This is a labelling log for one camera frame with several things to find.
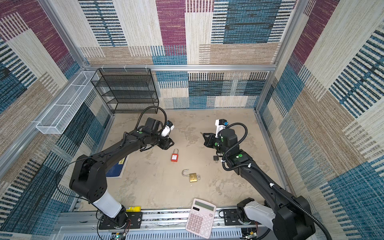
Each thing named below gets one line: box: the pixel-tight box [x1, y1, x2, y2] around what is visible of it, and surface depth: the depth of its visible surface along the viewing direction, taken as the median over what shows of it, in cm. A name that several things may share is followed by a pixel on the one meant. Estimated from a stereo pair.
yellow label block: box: [126, 206, 142, 213], surface depth 77 cm
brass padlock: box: [181, 169, 198, 183], surface depth 88 cm
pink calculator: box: [185, 198, 217, 239], surface depth 74 cm
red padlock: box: [171, 148, 179, 163], surface depth 96 cm
